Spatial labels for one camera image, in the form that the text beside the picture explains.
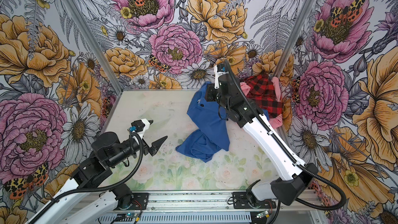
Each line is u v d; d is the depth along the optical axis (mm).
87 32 893
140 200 734
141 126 524
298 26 867
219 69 568
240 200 739
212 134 906
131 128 498
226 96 511
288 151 405
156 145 575
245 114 456
